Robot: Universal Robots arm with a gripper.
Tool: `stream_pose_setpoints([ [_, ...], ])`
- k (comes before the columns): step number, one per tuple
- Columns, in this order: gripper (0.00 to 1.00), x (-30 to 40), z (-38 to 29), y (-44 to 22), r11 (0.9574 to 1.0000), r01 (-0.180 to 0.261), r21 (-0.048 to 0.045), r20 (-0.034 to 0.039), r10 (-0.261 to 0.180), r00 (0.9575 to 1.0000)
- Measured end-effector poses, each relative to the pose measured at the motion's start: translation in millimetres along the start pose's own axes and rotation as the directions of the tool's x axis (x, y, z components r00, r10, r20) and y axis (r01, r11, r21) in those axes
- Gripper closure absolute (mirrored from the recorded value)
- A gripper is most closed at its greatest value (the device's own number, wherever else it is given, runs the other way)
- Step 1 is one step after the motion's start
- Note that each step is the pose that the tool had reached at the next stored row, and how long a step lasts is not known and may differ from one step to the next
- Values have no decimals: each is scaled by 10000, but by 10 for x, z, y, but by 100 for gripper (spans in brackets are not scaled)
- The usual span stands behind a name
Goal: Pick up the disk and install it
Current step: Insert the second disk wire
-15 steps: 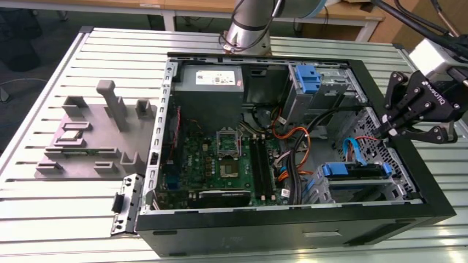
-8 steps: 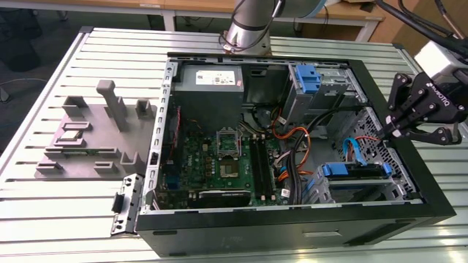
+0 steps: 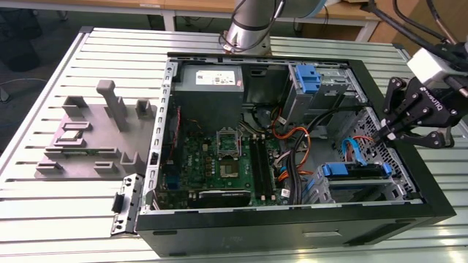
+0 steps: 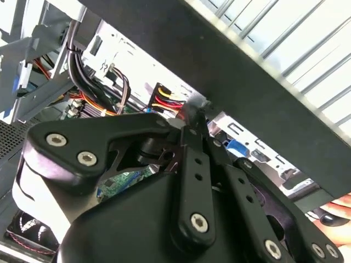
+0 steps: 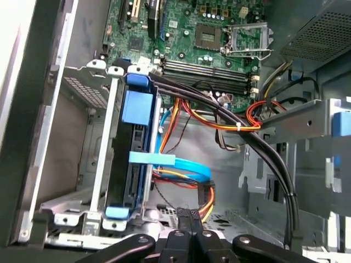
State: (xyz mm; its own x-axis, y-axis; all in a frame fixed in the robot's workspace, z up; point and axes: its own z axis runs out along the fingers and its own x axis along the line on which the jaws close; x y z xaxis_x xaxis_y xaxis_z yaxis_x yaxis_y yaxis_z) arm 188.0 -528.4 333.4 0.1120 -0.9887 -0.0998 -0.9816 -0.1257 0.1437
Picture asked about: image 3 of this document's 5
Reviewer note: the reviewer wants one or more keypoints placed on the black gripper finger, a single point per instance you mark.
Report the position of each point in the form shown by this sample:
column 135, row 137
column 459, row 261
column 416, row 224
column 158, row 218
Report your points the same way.
column 395, row 96
column 435, row 138

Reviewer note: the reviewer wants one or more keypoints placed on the hard disk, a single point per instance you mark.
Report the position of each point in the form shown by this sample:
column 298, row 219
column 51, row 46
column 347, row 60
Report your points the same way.
column 338, row 170

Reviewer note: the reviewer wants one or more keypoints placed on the metal disk bay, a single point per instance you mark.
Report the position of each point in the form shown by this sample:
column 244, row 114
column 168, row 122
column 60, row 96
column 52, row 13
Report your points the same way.
column 366, row 184

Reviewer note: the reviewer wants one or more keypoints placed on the metal optical drive cage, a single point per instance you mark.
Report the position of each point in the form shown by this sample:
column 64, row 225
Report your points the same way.
column 328, row 90

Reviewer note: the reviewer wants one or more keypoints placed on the blue drive latch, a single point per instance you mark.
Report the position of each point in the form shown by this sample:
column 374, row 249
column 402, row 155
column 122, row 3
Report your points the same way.
column 308, row 79

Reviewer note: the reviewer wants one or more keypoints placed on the wooden desk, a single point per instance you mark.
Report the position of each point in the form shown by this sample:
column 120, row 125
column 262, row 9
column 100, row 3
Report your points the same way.
column 347, row 13

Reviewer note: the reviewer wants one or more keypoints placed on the black RAM slot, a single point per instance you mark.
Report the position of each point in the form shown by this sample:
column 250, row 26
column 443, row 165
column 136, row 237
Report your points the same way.
column 255, row 167
column 259, row 167
column 264, row 167

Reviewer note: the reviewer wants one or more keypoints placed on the grey power supply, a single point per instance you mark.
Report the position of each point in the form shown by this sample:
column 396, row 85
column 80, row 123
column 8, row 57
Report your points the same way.
column 208, row 104

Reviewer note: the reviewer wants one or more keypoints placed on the CPU socket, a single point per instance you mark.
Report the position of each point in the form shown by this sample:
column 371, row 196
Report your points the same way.
column 230, row 170

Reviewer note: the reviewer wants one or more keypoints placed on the green motherboard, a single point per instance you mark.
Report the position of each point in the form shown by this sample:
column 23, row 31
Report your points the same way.
column 198, row 164

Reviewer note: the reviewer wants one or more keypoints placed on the black graphics card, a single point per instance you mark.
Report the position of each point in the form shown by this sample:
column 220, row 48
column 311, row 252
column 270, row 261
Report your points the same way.
column 223, row 198

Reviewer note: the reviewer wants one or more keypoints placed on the black PC case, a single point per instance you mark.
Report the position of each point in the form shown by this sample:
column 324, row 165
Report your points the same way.
column 256, row 235

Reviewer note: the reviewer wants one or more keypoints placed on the blue board connector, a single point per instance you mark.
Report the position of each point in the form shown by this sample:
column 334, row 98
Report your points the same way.
column 172, row 183

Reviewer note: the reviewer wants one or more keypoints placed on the grey parts rack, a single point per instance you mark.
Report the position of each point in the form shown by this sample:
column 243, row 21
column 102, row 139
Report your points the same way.
column 106, row 142

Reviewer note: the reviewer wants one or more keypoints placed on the green RAM stick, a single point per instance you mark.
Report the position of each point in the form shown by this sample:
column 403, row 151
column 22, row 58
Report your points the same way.
column 79, row 153

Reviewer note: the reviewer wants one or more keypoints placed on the silver CPU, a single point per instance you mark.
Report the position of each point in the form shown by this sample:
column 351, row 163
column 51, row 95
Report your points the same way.
column 70, row 136

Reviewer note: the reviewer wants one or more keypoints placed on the black office chair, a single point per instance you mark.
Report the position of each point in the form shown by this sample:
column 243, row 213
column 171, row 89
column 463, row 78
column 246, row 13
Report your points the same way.
column 18, row 41

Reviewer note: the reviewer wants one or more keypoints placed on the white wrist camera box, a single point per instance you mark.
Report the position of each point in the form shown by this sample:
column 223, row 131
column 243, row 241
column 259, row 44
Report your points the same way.
column 426, row 65

